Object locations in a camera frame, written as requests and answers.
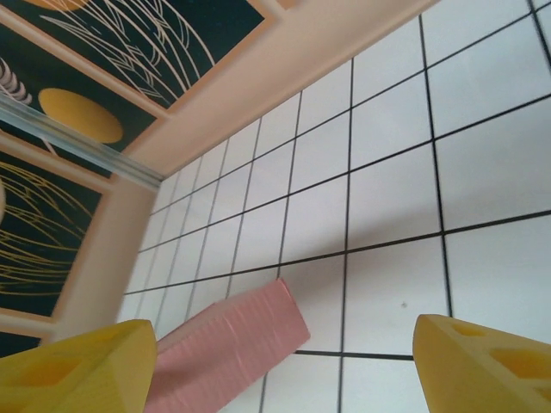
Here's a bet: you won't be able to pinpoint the dark wall panel yellow lines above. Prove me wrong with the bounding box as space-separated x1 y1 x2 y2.
0 145 114 322

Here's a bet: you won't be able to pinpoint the dark wall panel cream lines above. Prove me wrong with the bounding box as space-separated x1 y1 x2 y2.
0 0 279 118

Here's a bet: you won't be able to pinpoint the aluminium frame rail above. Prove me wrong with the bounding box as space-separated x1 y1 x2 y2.
0 96 164 191

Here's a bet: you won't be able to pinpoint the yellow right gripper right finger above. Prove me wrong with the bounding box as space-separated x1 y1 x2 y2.
413 313 551 413

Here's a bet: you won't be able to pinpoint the dark wall panel yellow circle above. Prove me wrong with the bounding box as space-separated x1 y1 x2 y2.
0 42 161 181

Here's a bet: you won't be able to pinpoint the pink paper box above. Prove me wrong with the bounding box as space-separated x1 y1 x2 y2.
145 277 312 413

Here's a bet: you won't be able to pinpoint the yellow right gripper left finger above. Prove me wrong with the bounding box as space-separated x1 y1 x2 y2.
0 318 158 413

